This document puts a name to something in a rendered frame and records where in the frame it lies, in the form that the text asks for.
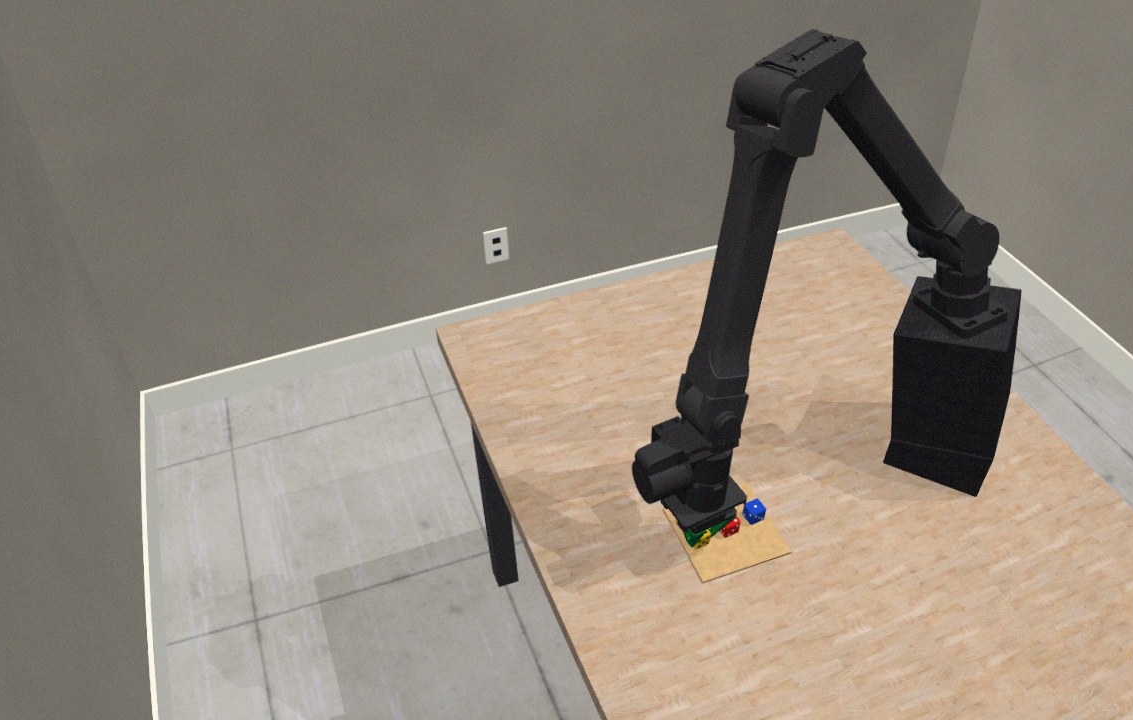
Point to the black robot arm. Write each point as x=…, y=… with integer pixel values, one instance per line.
x=719, y=363

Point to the tan flat mat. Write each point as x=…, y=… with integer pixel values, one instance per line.
x=752, y=545

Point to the blue die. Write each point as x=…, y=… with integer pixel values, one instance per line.
x=754, y=511

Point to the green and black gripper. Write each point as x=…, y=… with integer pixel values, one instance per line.
x=706, y=506

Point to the red die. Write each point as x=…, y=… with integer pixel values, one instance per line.
x=731, y=528

